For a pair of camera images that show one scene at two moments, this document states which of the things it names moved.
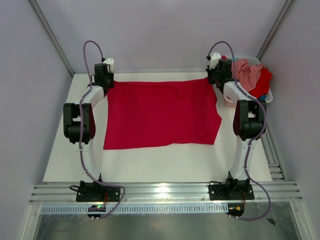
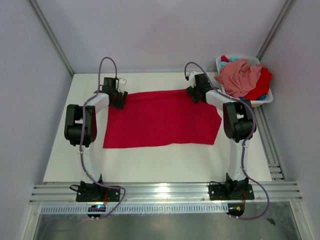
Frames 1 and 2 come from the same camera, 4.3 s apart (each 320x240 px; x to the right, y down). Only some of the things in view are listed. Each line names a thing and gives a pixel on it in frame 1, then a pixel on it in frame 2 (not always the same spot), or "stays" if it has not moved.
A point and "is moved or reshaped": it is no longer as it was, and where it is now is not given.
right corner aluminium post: (287, 5) stays
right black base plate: (231, 191) stays
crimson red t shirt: (158, 114) is moved or reshaped
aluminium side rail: (276, 170) stays
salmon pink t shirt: (247, 75) stays
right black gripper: (211, 81) → (191, 92)
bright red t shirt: (261, 87) stays
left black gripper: (111, 85) → (118, 104)
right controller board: (236, 209) stays
